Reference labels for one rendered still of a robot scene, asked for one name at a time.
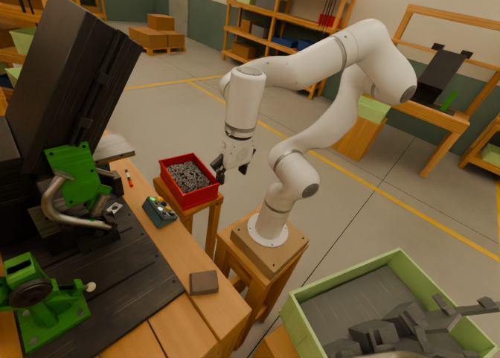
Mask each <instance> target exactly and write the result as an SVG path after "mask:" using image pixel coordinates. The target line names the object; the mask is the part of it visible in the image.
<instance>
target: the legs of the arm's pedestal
mask: <svg viewBox="0 0 500 358"><path fill-rule="evenodd" d="M302 254H303V253H302ZM302 254H301V255H300V256H299V257H298V258H297V259H296V260H295V261H294V262H293V263H292V264H291V265H290V266H289V267H288V268H287V269H286V270H285V271H284V272H283V273H282V274H281V275H280V276H279V277H278V278H277V279H276V280H275V281H274V282H273V283H272V284H271V285H270V286H269V287H268V288H267V289H266V290H264V289H263V288H262V287H261V286H260V285H259V284H258V283H257V282H256V281H255V280H254V279H253V277H251V276H250V274H248V273H247V271H246V270H245V269H244V268H243V267H242V266H241V265H240V264H239V263H238V262H237V260H236V259H235V258H234V257H233V256H232V255H231V254H230V253H229V252H228V250H227V249H226V248H225V247H224V246H223V245H222V244H221V243H220V242H219V241H218V240H217V247H216V251H215V256H214V263H215V265H216V266H217V267H218V268H219V270H220V271H221V272H222V274H223V275H224V276H225V277H226V278H227V279H228V276H229V273H230V270H231V268H232V269H233V271H234V272H235V273H236V275H235V276H234V277H233V278H232V279H230V280H229V282H230V283H231V285H232V286H233V287H234V288H235V290H236V291H238V293H239V294H240V293H241V292H242V291H243V290H244V289H245V288H246V286H247V287H248V288H249V289H248V291H247V293H246V297H245V299H244V300H245V302H246V303H247V304H248V305H249V306H250V308H251V309H252V311H251V314H250V316H249V319H248V321H247V322H246V326H245V327H244V328H243V329H242V330H241V332H240V335H239V337H238V340H237V342H236V345H235V346H234V350H235V351H237V350H238V349H239V348H240V346H241V345H242V344H243V343H244V342H245V340H246V337H247V335H248V333H249V331H250V329H251V326H252V325H253V324H254V323H255V322H256V321H257V320H258V319H259V320H260V321H261V322H263V321H264V320H265V319H266V318H267V317H268V315H269V314H270V312H271V310H272V308H273V307H274V305H275V302H276V301H277V300H278V297H279V295H280V294H281V292H282V290H283V288H284V287H285V285H286V283H287V281H288V280H289V277H290V276H291V274H292V272H293V270H294V269H295V267H296V265H297V263H298V262H299V260H300V258H301V256H302Z"/></svg>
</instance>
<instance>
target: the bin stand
mask: <svg viewBox="0 0 500 358"><path fill-rule="evenodd" d="M153 186H154V188H155V191H156V193H157V194H158V195H159V196H160V197H162V198H163V199H164V201H165V202H167V204H168V205H169V206H170V207H171V208H172V209H173V210H174V211H175V213H176V214H177V215H178V216H179V218H180V222H181V223H182V225H183V226H184V227H185V228H186V229H187V230H188V232H189V233H190V234H191V235H192V227H193V214H195V213H197V212H199V211H201V210H203V209H205V208H207V207H209V206H210V209H209V216H208V228H207V235H206V242H205V253H206V254H207V255H208V257H209V258H210V259H211V260H212V261H213V257H214V248H215V243H216V238H217V229H218V225H219V216H220V210H221V205H222V204H223V200H224V196H223V195H222V194H221V193H220V192H219V191H218V194H217V195H218V196H219V197H217V199H215V200H212V201H210V202H207V203H204V204H202V205H198V206H196V207H194V208H191V209H188V210H186V211H183V210H182V209H181V207H180V206H179V204H178V203H177V201H176V199H175V198H174V196H173V195H172V194H171V192H170V190H169V189H168V187H167V186H166V184H165V183H164V181H163V179H162V178H161V177H160V176H159V177H157V178H154V179H153Z"/></svg>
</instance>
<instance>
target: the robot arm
mask: <svg viewBox="0 0 500 358"><path fill-rule="evenodd" d="M343 69H344V71H343V73H342V76H341V80H340V86H339V91H338V94H337V96H336V99H335V100H334V102H333V103H332V105H331V106H330V107H329V109H328V110H327V111H326V112H325V113H324V114H323V115H322V116H321V117H320V118H319V119H318V120H317V121H316V122H315V123H314V124H313V125H312V126H310V127H309V128H307V129H306V130H304V131H303V132H300V133H298V134H297V135H294V136H292V137H290V138H287V139H285V140H283V141H281V142H279V143H278V144H276V145H275V146H274V147H273V148H272V149H271V150H270V152H269V157H268V161H269V166H270V168H271V169H272V170H273V171H274V173H275V174H276V176H277V177H278V178H279V180H280V181H281V182H276V183H273V184H272V185H270V186H269V188H268V190H267V192H266V195H265V197H264V200H263V204H262V206H261V209H260V213H256V214H254V215H253V216H251V218H250V219H249V221H248V224H247V230H248V233H249V236H250V237H251V239H252V240H253V241H254V242H255V243H257V244H259V245H261V246H263V247H266V248H276V247H279V246H281V245H283V244H284V243H285V242H286V239H287V237H288V228H287V227H286V224H285V223H286V220H287V218H288V216H289V214H290V212H291V210H292V207H293V205H294V204H295V201H296V200H299V199H305V198H308V197H310V196H313V195H314V194H316V192H317V191H318V189H319V186H320V181H321V180H320V176H319V174H318V172H317V171H316V169H315V168H314V167H313V166H312V165H311V164H310V163H309V162H308V161H307V160H306V159H305V157H304V156H303V154H304V153H305V152H306V151H308V150H311V149H324V148H327V147H330V146H332V145H333V144H335V143H336V142H337V141H338V140H340V139H341V138H342V137H343V136H344V135H345V134H346V133H347V132H348V131H349V130H350V129H351V128H352V127H353V126H354V124H355V123H356V121H357V118H358V100H359V97H360V96H361V95H362V94H364V93H366V94H368V95H370V96H371V97H373V98H375V99H377V100H379V101H380V102H383V103H385V104H388V105H392V106H396V105H400V104H402V103H405V102H406V101H408V100H409V99H410V98H411V97H413V94H414V93H415V91H416V88H417V77H416V74H415V72H414V69H413V68H412V66H411V64H410V62H409V61H408V60H407V59H406V58H405V57H404V56H403V55H402V54H401V53H400V52H399V51H398V49H397V48H396V47H395V45H394V44H393V42H392V41H391V38H390V36H389V34H388V31H387V28H386V27H385V25H384V24H383V23H382V22H381V21H380V20H377V19H365V20H362V21H360V22H357V23H355V24H353V25H351V26H349V27H347V28H345V29H343V30H341V31H339V32H337V33H335V34H333V35H331V36H329V37H327V38H325V39H323V40H321V41H319V42H317V43H316V44H314V45H311V46H310V47H308V48H305V49H304V50H302V51H299V52H298V53H296V54H293V55H290V56H274V57H263V58H260V59H256V60H252V61H250V62H248V63H246V64H243V65H241V66H239V67H235V68H233V69H232V70H231V71H230V72H229V73H227V74H226V75H225V76H224V77H223V78H222V79H221V80H220V82H219V92H220V94H221V95H222V97H223V98H224V99H225V102H226V113H225V124H224V129H225V132H224V133H223V136H222V140H221V143H220V146H219V153H218V157H217V158H215V159H214V160H213V161H212V162H211V163H210V166H211V168H212V169H213V170H214V171H215V172H216V173H217V174H216V181H217V182H218V183H220V184H221V185H223V184H224V179H225V174H224V172H225V171H226V170H231V169H234V168H236V167H239V168H238V170H239V171H240V172H241V173H242V174H243V175H246V171H247V167H248V164H249V163H250V161H251V159H252V157H253V155H254V153H255V151H256V149H254V131H255V127H256V124H257V118H258V114H259V110H260V104H261V101H262V96H263V90H264V88H266V87H281V88H286V89H291V90H295V91H298V90H302V89H305V88H308V87H310V86H312V85H314V84H316V83H318V82H320V81H322V80H324V79H326V78H328V77H330V76H332V75H334V74H336V73H337V72H339V71H341V70H343ZM221 166H223V167H224V168H223V169H222V170H220V168H221Z"/></svg>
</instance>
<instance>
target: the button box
mask: <svg viewBox="0 0 500 358"><path fill-rule="evenodd" d="M151 197H152V198H154V199H155V200H152V199H150V198H151ZM163 201H164V200H163ZM163 201H159V200H158V199H157V197H153V196H148V197H147V198H146V200H145V201H144V203H143V205H142V208H143V209H144V211H145V212H146V214H147V215H148V217H149V218H150V219H151V220H152V222H153V223H154V225H155V226H156V228H162V227H164V226H166V225H168V224H170V223H172V222H174V221H176V220H177V219H178V217H177V216H176V215H174V216H172V215H170V214H169V212H170V211H172V210H171V209H170V210H169V211H168V210H167V209H166V208H165V207H166V206H168V205H162V204H161V202H163ZM154 202H157V203H158V205H156V204H155V203H154ZM158 207H160V208H162V210H160V209H158ZM162 212H164V213H166V214H167V215H163V214H162Z"/></svg>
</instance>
